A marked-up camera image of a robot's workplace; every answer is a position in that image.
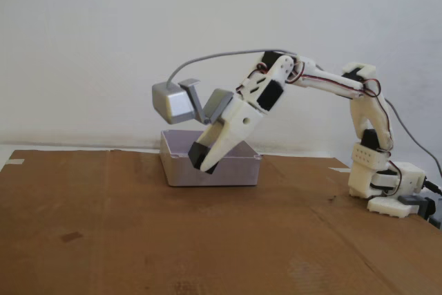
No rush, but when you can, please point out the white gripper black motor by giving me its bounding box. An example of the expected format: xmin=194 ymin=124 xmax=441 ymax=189
xmin=200 ymin=73 xmax=287 ymax=174

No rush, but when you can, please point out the black rectangular block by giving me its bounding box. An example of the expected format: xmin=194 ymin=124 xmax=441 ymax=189
xmin=188 ymin=140 xmax=219 ymax=174

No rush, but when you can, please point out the white plastic open box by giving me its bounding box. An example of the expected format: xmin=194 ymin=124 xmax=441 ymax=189
xmin=160 ymin=129 xmax=262 ymax=188

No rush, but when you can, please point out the silver webcam with clip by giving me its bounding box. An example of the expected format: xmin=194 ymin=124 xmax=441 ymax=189
xmin=151 ymin=78 xmax=233 ymax=126

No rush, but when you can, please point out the brown cardboard sheet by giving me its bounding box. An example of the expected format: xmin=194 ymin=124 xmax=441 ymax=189
xmin=0 ymin=149 xmax=442 ymax=295

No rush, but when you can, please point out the grey black table clamp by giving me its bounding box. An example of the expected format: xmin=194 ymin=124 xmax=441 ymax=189
xmin=398 ymin=194 xmax=442 ymax=230

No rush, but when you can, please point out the grey webcam cable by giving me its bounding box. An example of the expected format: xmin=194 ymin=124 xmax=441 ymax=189
xmin=167 ymin=48 xmax=442 ymax=175

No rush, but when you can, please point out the black power cable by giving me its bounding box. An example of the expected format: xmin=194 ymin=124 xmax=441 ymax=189
xmin=423 ymin=179 xmax=442 ymax=196

